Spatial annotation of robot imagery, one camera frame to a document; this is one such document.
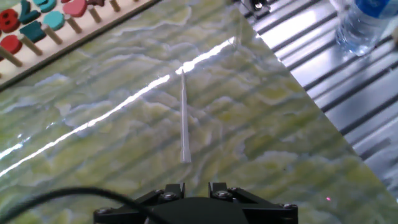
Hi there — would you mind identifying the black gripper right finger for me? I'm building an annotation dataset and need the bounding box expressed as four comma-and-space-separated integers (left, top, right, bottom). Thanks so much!
208, 182, 299, 224

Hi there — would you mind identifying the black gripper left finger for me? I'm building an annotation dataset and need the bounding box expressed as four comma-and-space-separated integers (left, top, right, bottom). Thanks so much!
93, 182, 187, 224

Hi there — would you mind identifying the clear large pipette tip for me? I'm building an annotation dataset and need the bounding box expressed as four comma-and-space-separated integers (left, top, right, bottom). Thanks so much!
179, 70, 193, 164

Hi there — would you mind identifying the green marble pattern mat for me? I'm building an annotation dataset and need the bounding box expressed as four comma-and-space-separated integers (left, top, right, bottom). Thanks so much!
0, 0, 398, 224

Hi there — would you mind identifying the wooden shape puzzle board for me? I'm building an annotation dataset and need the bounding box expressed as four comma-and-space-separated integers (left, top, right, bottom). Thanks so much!
0, 0, 162, 93

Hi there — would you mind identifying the clear water bottle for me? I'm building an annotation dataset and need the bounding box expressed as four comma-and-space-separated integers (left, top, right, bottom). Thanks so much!
329, 0, 398, 57

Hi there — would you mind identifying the red circle puzzle piece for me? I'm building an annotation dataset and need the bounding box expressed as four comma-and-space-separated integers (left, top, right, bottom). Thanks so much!
0, 34, 22, 55

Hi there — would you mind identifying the dark green square puzzle piece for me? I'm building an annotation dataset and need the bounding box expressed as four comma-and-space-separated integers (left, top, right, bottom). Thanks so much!
19, 21, 47, 43

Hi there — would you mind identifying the teal round puzzle piece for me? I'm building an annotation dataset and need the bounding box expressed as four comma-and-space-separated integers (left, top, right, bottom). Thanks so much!
42, 11, 65, 31

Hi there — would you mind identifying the pink puzzle piece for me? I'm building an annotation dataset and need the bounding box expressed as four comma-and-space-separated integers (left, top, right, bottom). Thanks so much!
63, 0, 88, 18

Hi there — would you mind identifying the navy seven digit piece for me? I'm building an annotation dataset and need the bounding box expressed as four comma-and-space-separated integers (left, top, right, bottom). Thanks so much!
17, 0, 42, 25

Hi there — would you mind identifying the red eight digit piece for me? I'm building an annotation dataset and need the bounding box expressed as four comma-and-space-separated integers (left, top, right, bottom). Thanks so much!
0, 8, 21, 34

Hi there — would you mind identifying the teal six digit piece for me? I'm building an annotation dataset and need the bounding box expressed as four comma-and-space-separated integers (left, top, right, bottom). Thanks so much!
32, 0, 58, 13

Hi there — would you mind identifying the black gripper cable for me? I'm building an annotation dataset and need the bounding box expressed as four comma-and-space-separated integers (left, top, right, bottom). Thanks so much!
0, 185, 169, 224

